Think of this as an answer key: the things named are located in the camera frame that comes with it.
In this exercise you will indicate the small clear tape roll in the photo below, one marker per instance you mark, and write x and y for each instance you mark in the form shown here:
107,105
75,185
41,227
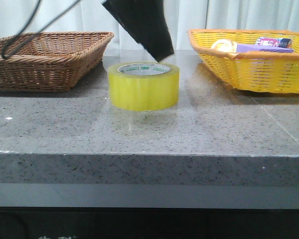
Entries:
225,45

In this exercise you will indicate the yellow packing tape roll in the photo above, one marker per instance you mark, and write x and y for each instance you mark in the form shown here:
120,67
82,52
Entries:
143,86

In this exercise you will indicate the purple box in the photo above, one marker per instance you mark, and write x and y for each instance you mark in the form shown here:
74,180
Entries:
250,47

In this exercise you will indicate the colourful small packet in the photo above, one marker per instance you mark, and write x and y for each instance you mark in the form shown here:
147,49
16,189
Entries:
275,42

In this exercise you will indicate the black cabinet front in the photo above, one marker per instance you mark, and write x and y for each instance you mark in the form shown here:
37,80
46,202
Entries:
146,223

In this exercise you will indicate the white curtain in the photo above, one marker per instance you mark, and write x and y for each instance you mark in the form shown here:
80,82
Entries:
180,15

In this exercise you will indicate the brown wicker basket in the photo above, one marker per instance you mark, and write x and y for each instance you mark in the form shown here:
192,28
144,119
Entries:
52,61

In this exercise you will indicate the yellow wicker basket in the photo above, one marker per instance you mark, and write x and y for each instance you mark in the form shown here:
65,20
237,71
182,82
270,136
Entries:
252,71

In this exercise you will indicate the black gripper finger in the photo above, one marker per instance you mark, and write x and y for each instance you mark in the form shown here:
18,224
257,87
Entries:
145,22

